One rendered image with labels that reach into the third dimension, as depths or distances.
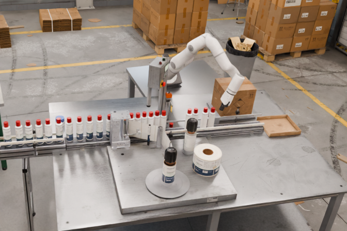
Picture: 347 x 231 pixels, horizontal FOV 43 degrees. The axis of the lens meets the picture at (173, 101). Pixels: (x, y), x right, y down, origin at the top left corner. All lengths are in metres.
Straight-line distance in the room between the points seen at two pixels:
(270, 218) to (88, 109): 1.83
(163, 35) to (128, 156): 3.80
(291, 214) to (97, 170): 1.77
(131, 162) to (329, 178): 1.50
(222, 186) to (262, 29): 4.48
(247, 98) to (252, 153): 0.56
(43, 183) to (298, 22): 4.59
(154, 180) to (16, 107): 2.87
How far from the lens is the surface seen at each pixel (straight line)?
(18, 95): 5.87
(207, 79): 4.58
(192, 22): 7.02
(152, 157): 3.34
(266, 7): 7.20
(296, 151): 3.78
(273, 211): 4.08
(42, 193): 4.38
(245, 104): 3.97
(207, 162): 3.15
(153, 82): 3.36
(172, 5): 6.77
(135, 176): 3.17
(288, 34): 7.21
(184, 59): 3.87
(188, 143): 3.33
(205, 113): 3.60
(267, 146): 3.75
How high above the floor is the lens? 2.95
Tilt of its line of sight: 31 degrees down
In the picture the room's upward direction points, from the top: 6 degrees clockwise
